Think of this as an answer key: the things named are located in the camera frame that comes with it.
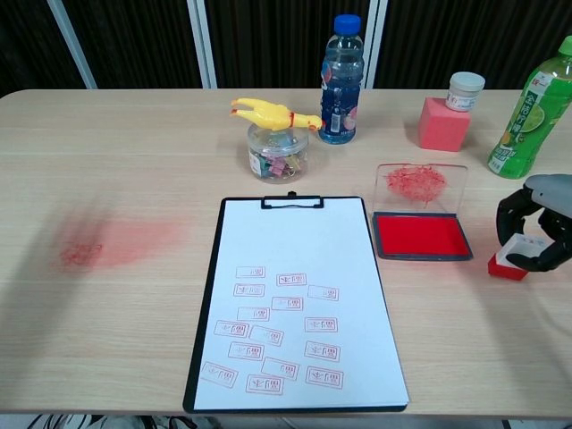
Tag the black clipboard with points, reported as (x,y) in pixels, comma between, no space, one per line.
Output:
(210,286)

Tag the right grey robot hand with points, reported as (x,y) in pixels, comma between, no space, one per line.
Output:
(554,190)

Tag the clear jar of binder clips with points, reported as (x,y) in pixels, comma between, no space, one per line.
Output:
(277,156)

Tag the red bottle white cap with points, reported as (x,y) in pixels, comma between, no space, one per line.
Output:
(442,127)

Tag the red ink pad case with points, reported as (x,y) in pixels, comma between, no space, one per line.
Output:
(420,239)

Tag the red white stamp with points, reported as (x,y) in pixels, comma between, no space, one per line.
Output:
(502,269)

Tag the green tea bottle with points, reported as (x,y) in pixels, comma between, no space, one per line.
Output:
(532,120)

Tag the small white jar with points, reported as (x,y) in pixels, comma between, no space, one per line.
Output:
(465,91)

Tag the white stamped paper sheet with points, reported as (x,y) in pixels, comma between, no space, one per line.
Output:
(295,241)

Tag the yellow rubber chicken toy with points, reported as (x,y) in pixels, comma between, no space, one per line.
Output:
(272,114)

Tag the blue cap water bottle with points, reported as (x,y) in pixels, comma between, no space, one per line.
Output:
(340,98)

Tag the aluminium partition post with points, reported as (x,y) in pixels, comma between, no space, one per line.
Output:
(202,44)
(71,44)
(374,44)

